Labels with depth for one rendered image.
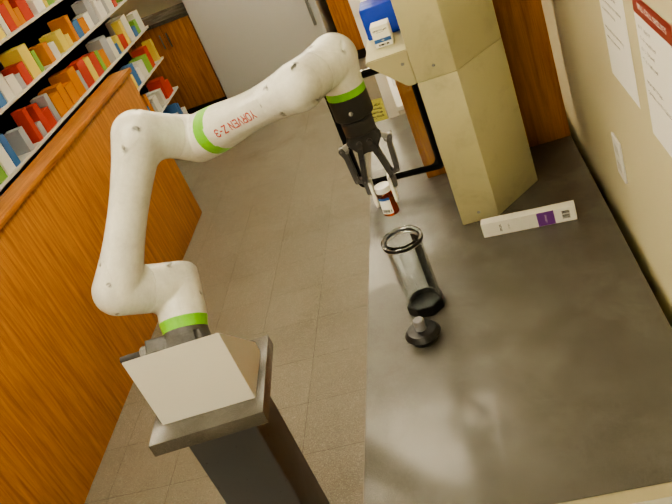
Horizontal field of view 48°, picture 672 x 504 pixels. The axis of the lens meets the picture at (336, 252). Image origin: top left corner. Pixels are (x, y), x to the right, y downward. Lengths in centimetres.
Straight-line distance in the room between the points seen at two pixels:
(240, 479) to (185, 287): 57
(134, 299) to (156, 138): 41
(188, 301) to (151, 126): 47
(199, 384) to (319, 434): 132
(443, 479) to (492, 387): 26
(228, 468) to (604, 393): 104
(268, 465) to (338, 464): 94
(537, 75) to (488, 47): 38
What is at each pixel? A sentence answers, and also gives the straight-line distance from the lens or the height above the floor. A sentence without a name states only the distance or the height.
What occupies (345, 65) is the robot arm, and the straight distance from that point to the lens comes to 165.
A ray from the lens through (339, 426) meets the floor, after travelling 321.
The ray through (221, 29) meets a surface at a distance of 727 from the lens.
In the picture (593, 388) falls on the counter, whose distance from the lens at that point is 168.
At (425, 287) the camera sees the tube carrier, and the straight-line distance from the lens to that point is 193.
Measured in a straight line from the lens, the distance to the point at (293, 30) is 717.
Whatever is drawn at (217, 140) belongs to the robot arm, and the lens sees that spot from 181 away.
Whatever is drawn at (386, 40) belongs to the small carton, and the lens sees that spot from 215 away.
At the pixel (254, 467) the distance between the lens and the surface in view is 216.
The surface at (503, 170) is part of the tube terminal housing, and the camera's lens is 228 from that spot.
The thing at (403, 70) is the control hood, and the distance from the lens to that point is 208.
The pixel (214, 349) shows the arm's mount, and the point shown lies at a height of 112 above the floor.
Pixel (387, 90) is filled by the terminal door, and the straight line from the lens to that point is 244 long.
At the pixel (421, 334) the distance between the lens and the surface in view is 187.
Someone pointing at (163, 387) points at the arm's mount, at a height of 106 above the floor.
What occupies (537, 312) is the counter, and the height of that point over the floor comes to 94.
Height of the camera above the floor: 212
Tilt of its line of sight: 29 degrees down
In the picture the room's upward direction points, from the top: 24 degrees counter-clockwise
